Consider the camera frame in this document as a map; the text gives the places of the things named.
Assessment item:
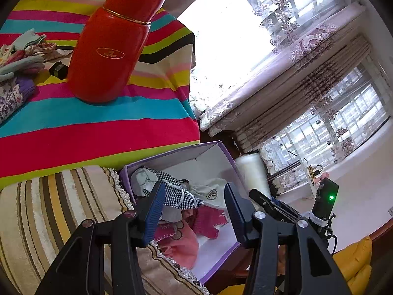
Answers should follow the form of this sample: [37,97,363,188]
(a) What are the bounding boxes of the red thermos flask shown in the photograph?
[67,0,167,103]

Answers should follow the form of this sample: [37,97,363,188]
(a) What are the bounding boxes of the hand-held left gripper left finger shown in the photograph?
[34,181,168,295]

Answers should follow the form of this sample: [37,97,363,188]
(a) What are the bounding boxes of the small black box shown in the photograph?
[49,61,69,80]

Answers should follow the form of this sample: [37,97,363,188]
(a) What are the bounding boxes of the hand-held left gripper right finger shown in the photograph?
[224,182,352,295]

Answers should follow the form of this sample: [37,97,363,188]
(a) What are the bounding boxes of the purple cardboard box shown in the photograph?
[119,141,241,285]

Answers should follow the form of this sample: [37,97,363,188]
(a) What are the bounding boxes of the yellow plush cushion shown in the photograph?
[333,236,373,289]

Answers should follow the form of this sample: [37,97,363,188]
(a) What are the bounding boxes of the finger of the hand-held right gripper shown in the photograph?
[249,188,309,223]

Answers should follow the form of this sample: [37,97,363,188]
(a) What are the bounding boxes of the black white checked cloth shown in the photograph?
[144,167,205,209]

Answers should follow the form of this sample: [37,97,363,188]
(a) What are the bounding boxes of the white lace curtain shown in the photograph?
[189,0,393,185]

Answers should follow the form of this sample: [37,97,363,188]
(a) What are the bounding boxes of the white window grille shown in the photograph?
[276,64,389,173]

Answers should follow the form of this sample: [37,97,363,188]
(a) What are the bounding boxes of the brown pleated curtain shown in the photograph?
[233,34,372,154]

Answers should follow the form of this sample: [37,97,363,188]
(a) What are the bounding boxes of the colourful striped tablecloth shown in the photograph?
[0,0,201,186]

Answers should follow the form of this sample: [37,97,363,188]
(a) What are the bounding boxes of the white plastic film roll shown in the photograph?
[235,151,272,200]

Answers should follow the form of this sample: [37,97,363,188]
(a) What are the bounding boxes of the pale green cloth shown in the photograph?
[15,28,46,50]

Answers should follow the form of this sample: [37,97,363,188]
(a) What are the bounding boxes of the purple patterned knit sock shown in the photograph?
[0,75,37,123]

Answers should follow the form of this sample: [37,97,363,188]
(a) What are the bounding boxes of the white hat with emblem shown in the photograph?
[184,178,228,209]

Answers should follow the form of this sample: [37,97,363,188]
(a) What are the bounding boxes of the magenta knit glove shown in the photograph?
[182,206,229,240]

